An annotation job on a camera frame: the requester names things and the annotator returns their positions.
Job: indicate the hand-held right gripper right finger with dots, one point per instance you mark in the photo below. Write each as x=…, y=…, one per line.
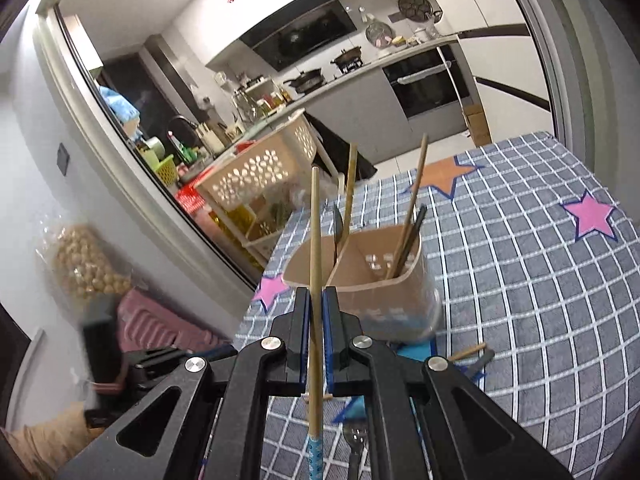
x=332, y=350

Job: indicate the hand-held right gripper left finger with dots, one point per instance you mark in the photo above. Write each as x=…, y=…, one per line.
x=301, y=350

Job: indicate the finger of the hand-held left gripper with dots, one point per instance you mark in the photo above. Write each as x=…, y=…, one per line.
x=160, y=360

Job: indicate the beige plastic utensil holder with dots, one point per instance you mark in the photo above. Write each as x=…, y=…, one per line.
x=390, y=300

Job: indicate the blue-patterned wooden chopstick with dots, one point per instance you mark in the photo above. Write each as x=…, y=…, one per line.
x=315, y=240

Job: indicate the dark translucent spoon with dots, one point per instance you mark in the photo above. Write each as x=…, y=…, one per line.
x=338, y=225

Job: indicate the black chopstick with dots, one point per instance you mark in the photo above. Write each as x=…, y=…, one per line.
x=482, y=360
x=417, y=225

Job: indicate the pink plastic stool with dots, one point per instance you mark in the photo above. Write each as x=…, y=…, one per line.
x=160, y=320

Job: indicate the bag of beige balls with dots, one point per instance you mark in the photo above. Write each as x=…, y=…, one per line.
x=85, y=265

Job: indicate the yellow oil bottle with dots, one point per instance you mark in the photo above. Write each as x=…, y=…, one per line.
x=235, y=220

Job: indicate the clear plastic bag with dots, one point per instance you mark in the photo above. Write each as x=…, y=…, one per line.
x=300, y=195

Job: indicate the red plastic basket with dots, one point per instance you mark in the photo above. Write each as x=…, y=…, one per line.
x=190, y=197

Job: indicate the green plastic basket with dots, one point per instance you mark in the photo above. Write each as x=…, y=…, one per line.
x=166, y=170

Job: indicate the cream flower-cutout basket cart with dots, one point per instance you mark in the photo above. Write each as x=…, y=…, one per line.
x=260, y=165

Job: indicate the green dish soap bottle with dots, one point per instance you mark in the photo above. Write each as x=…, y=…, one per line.
x=181, y=149

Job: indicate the white knife block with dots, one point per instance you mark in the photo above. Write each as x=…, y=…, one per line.
x=211, y=137

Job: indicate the dark kitchen faucet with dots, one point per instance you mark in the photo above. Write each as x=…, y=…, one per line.
x=177, y=121

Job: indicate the blue hanging cloth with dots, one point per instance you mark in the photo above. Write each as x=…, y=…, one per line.
x=120, y=105

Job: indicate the grey kitchen base cabinets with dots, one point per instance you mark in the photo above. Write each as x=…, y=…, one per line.
x=360, y=105

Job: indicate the white spice rack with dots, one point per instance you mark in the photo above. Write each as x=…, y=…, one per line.
x=260, y=100

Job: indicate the cardboard box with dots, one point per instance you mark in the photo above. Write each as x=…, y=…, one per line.
x=477, y=125

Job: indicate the black wok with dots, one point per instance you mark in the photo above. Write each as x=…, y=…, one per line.
x=306, y=80

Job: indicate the black built-in oven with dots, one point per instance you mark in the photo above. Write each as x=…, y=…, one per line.
x=425, y=85

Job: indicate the black lidded pot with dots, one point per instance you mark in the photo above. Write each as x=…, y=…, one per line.
x=348, y=57

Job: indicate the round hanging steamer plate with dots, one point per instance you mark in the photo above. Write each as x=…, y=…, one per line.
x=378, y=34

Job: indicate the black range hood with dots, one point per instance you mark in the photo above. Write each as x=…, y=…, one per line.
x=300, y=30

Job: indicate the round hanging mould pan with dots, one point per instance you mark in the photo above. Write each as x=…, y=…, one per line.
x=415, y=6

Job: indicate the dark wall switch panel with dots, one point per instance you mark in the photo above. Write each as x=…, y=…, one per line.
x=63, y=159

